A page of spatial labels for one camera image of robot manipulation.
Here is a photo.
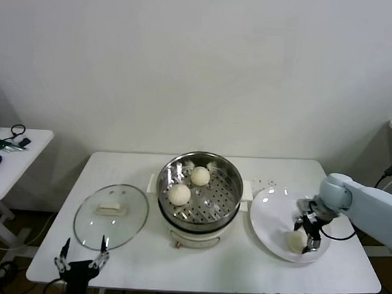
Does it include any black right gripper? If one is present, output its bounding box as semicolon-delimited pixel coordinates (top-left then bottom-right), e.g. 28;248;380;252
291;213;324;256

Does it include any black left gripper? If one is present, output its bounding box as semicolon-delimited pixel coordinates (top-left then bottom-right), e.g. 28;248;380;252
52;234;112;294

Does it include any white steamed baozi bun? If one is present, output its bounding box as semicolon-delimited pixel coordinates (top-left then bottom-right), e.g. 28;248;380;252
190;165;212;187
285;231;310;254
167;183;192;208

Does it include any round glass pot lid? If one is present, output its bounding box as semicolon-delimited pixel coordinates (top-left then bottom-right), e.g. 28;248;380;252
73;181;150;252

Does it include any perforated steel steamer basket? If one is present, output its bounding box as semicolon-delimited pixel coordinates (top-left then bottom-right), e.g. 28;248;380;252
145;148;255;229

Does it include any round white plate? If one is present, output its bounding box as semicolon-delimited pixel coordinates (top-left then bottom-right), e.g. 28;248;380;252
247;185;334;265

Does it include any white side table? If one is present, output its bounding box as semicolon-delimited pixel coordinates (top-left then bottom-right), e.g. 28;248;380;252
0;127;55;245

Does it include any white electric cooker base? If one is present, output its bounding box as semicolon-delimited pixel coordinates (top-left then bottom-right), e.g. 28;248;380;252
155;197;248;253

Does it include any white cabinet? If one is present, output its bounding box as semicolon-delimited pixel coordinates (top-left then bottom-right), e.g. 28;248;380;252
351;118;392;228

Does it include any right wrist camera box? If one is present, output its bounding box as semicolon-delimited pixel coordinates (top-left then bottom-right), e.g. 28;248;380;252
296;197;318;221

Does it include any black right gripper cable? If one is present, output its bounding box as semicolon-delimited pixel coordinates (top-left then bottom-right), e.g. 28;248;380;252
320;220;358;241

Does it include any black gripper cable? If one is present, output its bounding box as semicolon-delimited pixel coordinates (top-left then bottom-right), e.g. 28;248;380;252
320;220;358;241
47;276;68;294

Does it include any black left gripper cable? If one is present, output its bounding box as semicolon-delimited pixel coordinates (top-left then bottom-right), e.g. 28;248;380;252
47;276;68;294

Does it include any black wall power cable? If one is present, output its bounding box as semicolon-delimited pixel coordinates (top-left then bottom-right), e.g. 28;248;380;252
372;160;392;191

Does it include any green handled tool set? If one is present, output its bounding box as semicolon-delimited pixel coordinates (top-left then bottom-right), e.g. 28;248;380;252
0;138;28;154

